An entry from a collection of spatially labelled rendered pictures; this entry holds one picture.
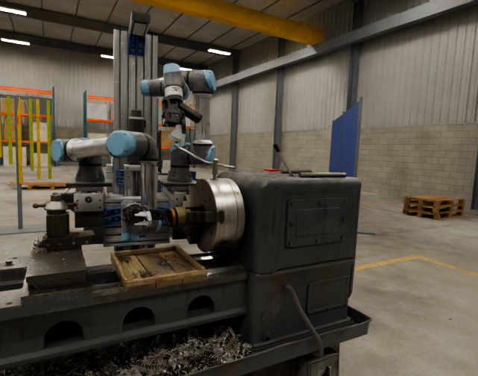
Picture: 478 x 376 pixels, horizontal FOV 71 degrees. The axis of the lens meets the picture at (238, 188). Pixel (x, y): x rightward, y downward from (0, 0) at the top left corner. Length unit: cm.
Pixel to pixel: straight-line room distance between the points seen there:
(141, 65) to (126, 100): 23
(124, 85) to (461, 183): 1064
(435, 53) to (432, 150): 300
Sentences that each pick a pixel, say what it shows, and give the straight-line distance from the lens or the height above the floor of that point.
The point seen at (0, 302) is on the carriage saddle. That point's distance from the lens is 122.
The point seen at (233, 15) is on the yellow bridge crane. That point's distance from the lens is 1347.
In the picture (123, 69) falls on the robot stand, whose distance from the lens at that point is 219.
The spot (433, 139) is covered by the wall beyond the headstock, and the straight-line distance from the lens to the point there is 1224.
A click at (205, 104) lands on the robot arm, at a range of 196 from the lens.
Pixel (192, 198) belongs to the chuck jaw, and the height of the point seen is 115.
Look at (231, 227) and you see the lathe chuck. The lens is 134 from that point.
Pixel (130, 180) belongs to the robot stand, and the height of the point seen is 116.
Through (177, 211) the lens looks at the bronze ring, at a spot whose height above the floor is 111.
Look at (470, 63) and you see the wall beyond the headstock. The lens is 1216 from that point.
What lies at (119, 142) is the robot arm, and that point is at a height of 137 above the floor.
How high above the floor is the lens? 136
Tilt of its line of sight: 6 degrees down
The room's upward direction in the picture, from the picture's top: 2 degrees clockwise
